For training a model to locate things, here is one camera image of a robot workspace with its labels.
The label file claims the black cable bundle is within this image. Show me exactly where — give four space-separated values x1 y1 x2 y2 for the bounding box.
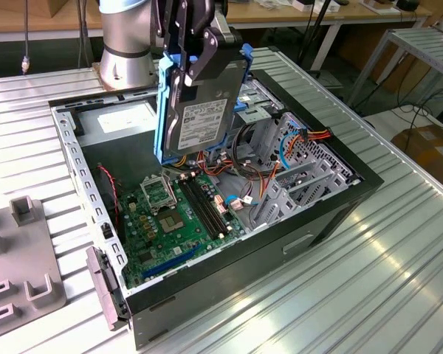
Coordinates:
231 124 269 181

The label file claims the hard disk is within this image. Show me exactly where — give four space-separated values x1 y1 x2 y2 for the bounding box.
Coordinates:
153 43 253 167

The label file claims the blue data wire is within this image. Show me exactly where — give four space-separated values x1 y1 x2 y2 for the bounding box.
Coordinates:
278 128 306 171

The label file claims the grey power supply unit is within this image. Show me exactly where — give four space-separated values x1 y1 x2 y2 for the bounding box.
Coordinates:
75 99 166 189

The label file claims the beige board connector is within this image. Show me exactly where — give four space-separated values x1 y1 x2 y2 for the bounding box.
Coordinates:
213 195 229 218

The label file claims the green motherboard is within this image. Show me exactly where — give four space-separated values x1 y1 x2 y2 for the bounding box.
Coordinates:
117 173 248 291

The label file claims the grey plastic case panel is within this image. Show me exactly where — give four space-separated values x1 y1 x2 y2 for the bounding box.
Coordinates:
85 246 130 332

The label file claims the black RAM slot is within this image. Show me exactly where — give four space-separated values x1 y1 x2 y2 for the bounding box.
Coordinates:
183 176 221 237
188 176 225 235
179 177 216 240
193 174 230 232

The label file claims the black case fan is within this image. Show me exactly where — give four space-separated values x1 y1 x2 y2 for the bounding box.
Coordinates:
95 164 127 245

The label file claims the cardboard box with label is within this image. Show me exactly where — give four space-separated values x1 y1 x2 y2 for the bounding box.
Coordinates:
391 123 443 185

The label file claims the blue expansion slot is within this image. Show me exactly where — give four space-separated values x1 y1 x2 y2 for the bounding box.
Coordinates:
142 245 202 280

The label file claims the black open PC case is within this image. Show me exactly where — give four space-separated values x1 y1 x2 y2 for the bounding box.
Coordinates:
47 68 385 351

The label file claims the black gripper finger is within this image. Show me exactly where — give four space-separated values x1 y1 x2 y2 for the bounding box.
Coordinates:
174 14 222 89

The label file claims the red yellow power wire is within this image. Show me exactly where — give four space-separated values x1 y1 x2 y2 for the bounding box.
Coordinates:
258 127 333 202

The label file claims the robot cable with metal connector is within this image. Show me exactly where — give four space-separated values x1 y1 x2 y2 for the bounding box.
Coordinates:
21 0 31 76

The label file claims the red black fan wire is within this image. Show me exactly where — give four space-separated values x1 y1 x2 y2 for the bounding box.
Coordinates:
97 164 122 226

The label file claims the red orange wire bundle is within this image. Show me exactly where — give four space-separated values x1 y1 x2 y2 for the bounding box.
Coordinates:
196 149 241 180

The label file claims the metal slat side table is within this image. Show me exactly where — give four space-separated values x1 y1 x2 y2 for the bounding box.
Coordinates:
348 27 443 108

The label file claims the metal socket cover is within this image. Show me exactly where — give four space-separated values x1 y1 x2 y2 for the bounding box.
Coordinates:
140 176 179 214

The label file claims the grey optical drive cage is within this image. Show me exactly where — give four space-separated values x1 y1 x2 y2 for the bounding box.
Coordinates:
206 78 284 163

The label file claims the CPU socket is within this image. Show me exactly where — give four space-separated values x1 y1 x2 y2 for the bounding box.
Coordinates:
157 209 188 236

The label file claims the black stand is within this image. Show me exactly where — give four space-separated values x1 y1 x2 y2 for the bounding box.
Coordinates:
298 0 335 72

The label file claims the grey disk bay cage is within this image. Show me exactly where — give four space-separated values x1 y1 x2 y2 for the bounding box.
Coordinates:
249 111 363 232

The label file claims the grey parts rack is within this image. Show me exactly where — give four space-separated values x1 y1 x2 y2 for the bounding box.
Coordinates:
0 195 68 346

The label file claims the light blue board wire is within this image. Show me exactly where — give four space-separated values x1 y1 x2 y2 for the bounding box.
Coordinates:
224 194 260 208

